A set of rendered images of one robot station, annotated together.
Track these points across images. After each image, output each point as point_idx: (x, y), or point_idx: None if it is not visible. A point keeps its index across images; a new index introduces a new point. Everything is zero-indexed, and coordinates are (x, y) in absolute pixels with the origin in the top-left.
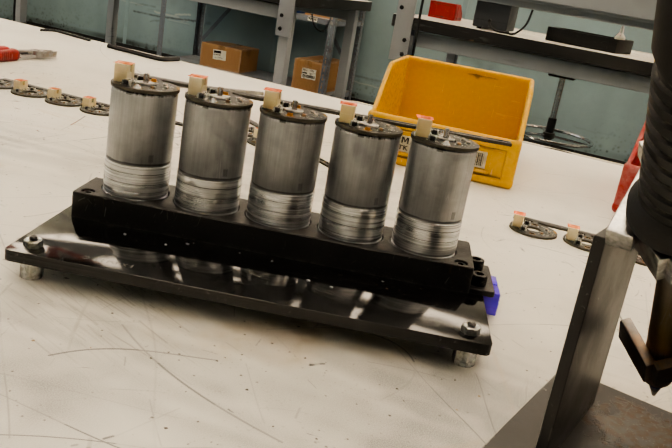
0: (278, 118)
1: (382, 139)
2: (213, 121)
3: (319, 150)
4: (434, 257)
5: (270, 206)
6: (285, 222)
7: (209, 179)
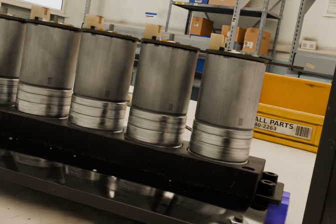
0: (90, 31)
1: (175, 48)
2: (41, 36)
3: (128, 64)
4: (222, 162)
5: (81, 109)
6: (93, 124)
7: (36, 86)
